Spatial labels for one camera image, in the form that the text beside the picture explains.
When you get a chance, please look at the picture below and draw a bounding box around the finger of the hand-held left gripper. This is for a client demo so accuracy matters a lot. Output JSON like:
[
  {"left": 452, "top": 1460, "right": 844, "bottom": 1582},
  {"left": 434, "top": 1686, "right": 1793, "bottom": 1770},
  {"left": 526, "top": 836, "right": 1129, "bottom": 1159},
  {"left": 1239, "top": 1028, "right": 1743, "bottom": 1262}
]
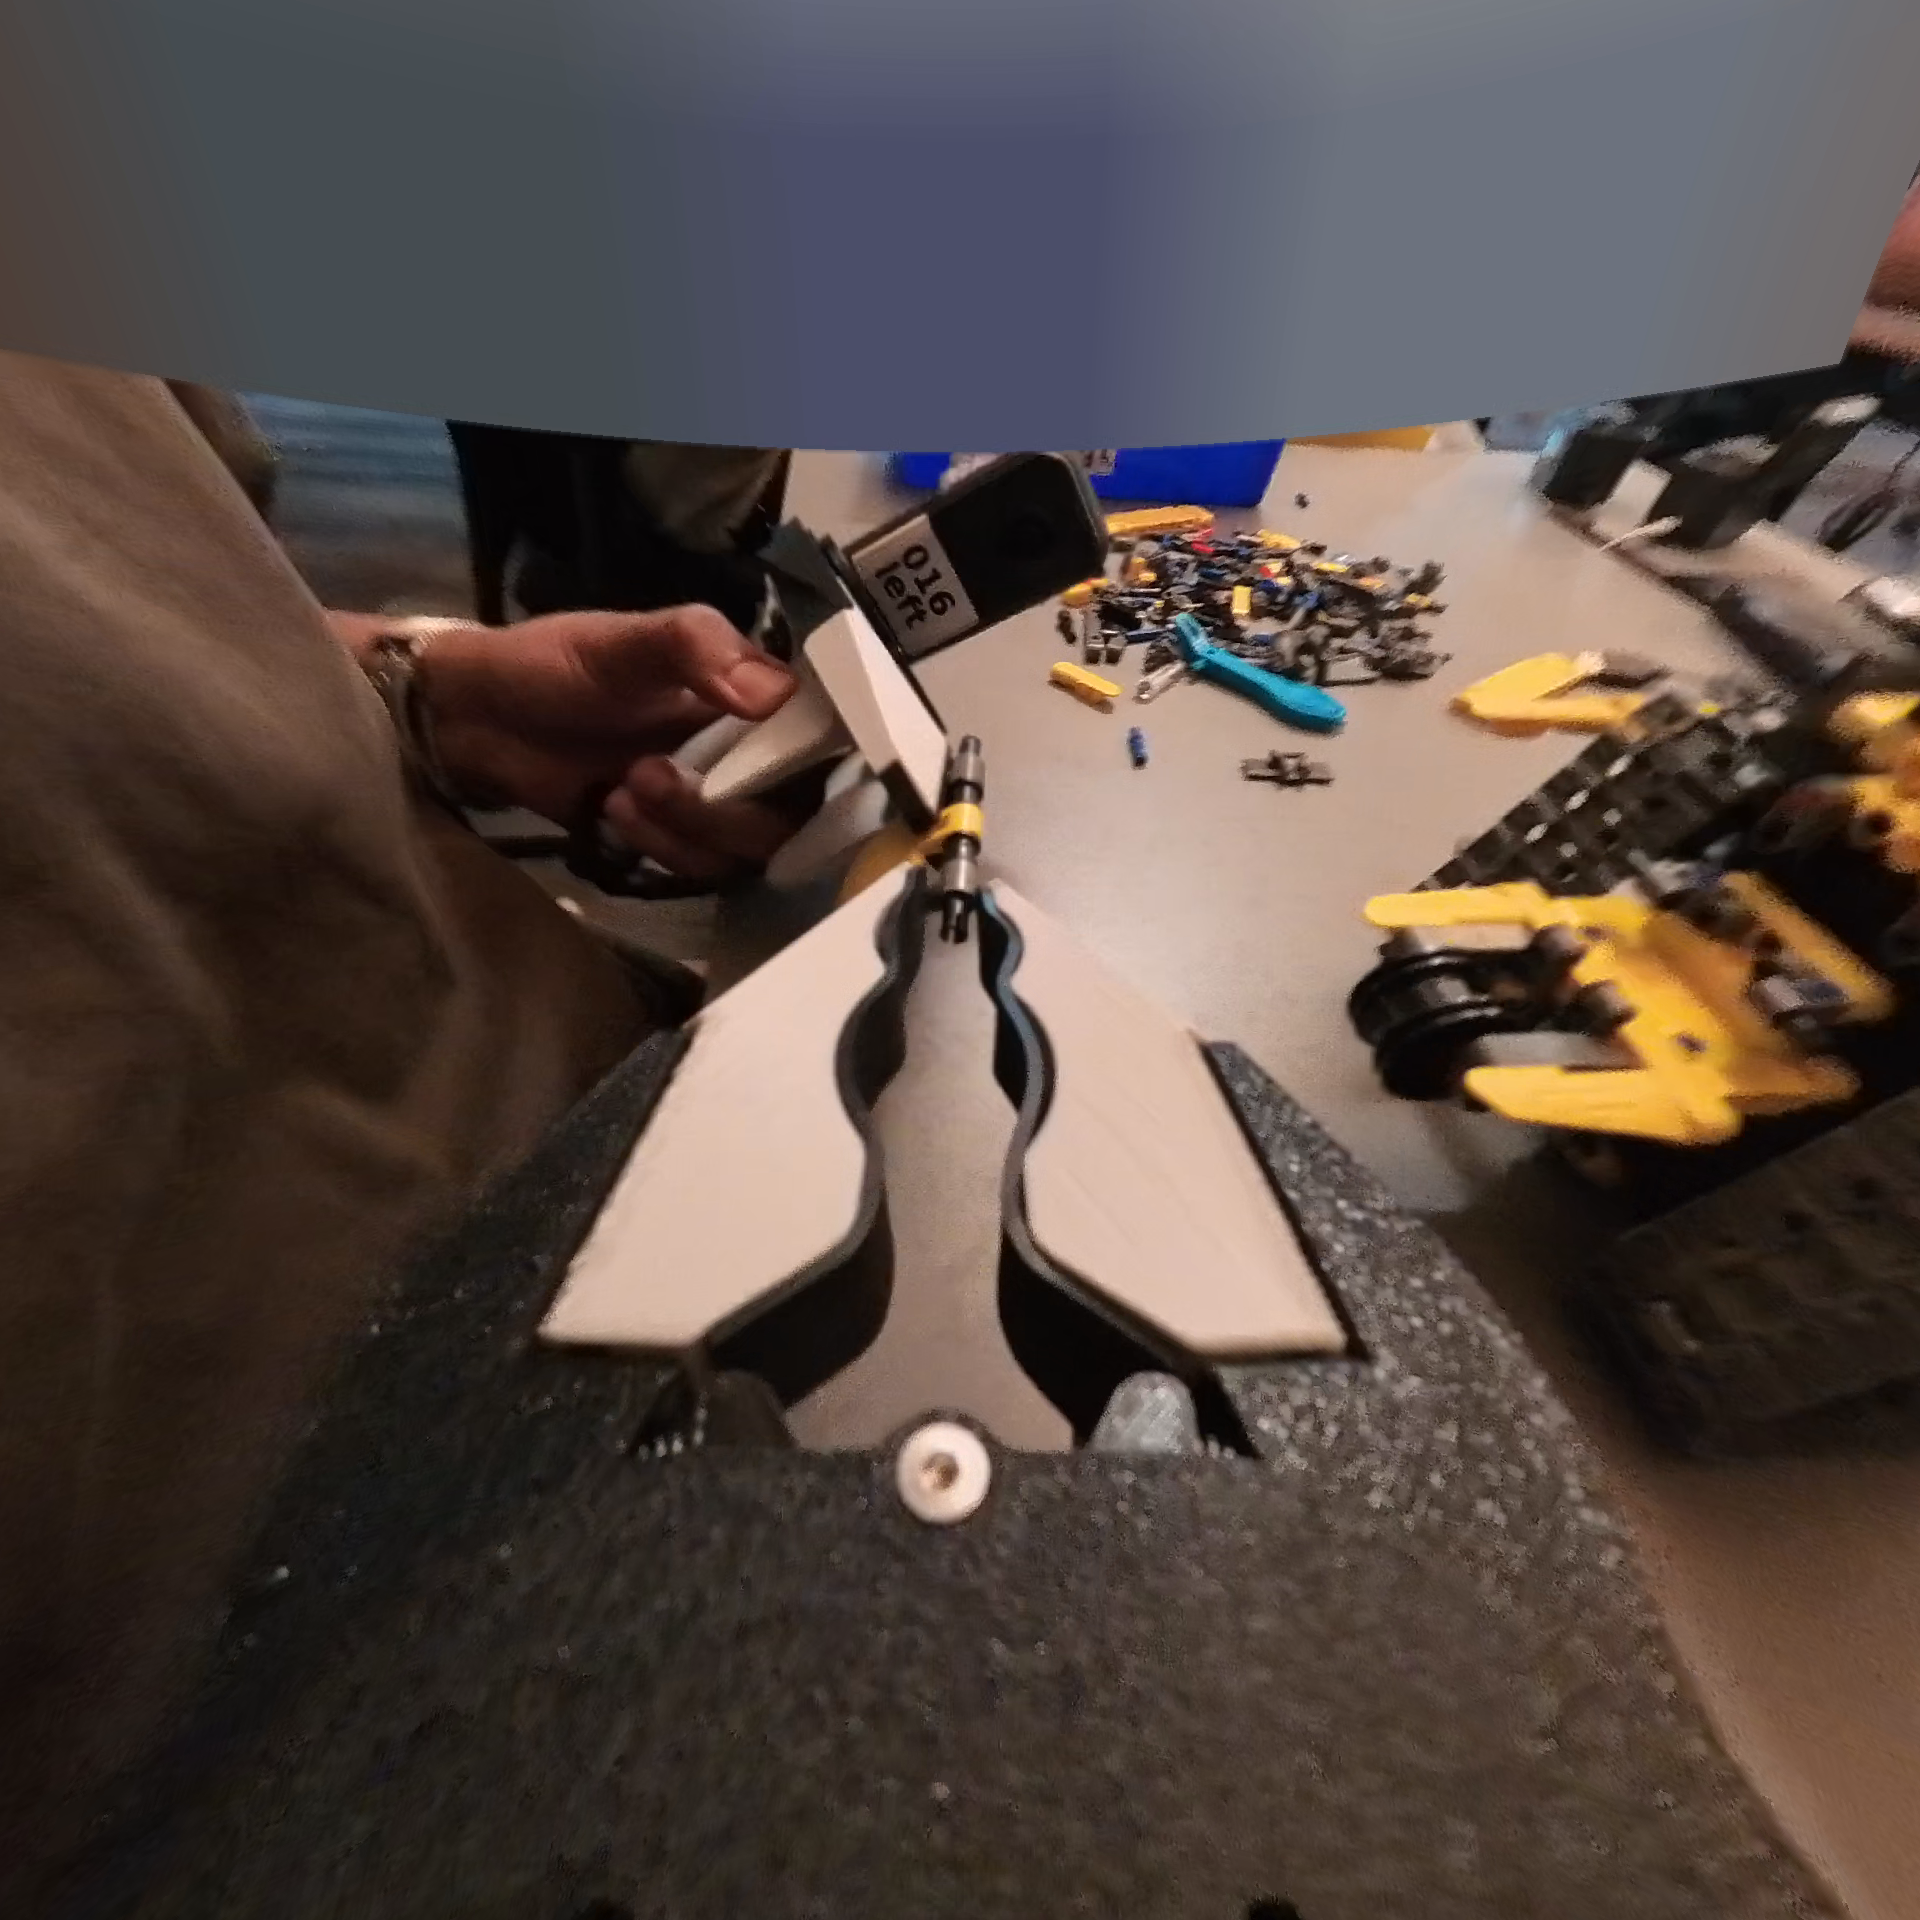
[
  {"left": 801, "top": 599, "right": 953, "bottom": 828},
  {"left": 769, "top": 787, "right": 921, "bottom": 897}
]

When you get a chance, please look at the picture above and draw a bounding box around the long grey black axle assembly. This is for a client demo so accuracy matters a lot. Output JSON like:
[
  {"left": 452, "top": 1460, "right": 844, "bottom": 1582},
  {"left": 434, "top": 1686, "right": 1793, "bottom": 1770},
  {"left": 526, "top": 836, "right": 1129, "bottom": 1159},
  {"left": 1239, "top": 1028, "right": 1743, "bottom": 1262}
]
[{"left": 932, "top": 731, "right": 995, "bottom": 950}]

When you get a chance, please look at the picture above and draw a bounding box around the black desktop equipment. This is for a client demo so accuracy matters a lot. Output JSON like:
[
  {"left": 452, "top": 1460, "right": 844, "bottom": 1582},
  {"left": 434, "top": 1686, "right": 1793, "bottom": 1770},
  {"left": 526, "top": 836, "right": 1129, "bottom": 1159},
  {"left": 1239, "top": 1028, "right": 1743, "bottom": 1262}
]
[{"left": 1529, "top": 387, "right": 1920, "bottom": 633}]

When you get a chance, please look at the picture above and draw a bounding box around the yellow toy claw piece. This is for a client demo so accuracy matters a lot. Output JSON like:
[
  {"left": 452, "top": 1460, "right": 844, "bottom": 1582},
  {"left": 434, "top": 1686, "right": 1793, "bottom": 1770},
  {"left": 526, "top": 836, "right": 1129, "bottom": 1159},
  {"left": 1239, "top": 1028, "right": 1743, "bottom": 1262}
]
[{"left": 1447, "top": 649, "right": 1660, "bottom": 741}]

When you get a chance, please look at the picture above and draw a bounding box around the silver wrist bracelet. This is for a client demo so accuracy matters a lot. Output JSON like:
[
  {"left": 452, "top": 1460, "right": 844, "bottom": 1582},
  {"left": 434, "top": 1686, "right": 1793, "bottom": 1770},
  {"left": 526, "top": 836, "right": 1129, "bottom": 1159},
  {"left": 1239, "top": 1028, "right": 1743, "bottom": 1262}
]
[{"left": 358, "top": 613, "right": 484, "bottom": 797}]

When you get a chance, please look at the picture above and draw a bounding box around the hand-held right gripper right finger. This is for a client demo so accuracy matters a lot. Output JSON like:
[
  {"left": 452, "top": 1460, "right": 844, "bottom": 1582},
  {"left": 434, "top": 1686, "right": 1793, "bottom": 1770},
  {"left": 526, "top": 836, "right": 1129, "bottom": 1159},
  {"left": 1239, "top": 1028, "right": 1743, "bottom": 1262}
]
[{"left": 976, "top": 883, "right": 1354, "bottom": 1365}]

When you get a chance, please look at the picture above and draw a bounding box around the pile of small toy pieces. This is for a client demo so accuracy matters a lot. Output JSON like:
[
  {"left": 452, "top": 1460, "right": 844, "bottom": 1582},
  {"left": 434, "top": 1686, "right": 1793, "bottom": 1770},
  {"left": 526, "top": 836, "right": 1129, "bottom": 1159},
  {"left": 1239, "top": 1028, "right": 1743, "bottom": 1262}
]
[{"left": 1056, "top": 503, "right": 1455, "bottom": 707}]

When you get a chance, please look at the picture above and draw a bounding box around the teal brick separator tool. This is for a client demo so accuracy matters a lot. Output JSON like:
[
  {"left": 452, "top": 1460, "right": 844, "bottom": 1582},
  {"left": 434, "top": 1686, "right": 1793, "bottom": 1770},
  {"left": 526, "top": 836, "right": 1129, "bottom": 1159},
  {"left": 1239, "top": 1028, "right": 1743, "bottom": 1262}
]
[{"left": 1168, "top": 613, "right": 1350, "bottom": 735}]

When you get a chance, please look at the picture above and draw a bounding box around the person's left hand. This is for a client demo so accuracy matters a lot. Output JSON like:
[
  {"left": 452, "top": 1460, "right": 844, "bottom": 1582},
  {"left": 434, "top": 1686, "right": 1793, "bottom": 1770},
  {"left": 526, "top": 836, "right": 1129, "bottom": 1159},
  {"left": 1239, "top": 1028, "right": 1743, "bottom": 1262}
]
[{"left": 412, "top": 603, "right": 806, "bottom": 885}]

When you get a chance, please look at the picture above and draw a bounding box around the blue plastic bin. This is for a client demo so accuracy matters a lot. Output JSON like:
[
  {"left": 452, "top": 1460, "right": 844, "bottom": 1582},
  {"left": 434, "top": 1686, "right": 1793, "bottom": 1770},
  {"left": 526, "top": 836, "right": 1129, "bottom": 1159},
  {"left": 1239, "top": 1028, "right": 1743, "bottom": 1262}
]
[{"left": 884, "top": 434, "right": 1297, "bottom": 505}]

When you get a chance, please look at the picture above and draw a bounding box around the yellow black toy tracked vehicle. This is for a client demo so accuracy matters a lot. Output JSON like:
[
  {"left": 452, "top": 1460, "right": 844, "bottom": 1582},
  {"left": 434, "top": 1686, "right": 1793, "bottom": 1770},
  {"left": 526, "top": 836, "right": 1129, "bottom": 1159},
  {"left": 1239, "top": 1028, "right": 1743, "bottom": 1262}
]
[{"left": 1345, "top": 651, "right": 1920, "bottom": 1466}]

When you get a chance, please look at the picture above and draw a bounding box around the yellow curved toy panel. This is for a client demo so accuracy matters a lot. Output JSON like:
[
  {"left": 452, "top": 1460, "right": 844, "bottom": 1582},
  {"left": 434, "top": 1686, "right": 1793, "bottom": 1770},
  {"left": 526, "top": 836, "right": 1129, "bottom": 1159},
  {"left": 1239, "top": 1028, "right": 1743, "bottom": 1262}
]
[{"left": 858, "top": 799, "right": 990, "bottom": 889}]

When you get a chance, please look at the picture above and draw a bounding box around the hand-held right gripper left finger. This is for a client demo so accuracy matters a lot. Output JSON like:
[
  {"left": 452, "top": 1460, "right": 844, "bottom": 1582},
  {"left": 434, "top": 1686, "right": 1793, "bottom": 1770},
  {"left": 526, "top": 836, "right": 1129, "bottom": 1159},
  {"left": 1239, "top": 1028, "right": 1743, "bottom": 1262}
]
[{"left": 537, "top": 866, "right": 924, "bottom": 1370}]

